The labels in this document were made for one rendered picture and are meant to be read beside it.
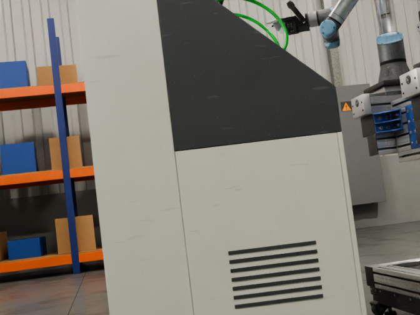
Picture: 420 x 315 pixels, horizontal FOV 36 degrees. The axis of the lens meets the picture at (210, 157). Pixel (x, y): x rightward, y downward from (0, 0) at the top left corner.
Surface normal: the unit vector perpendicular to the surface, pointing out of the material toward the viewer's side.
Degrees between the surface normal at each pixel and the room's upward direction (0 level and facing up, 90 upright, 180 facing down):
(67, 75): 90
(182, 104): 90
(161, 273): 90
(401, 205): 90
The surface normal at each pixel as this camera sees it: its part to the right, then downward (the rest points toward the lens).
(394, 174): 0.15, -0.09
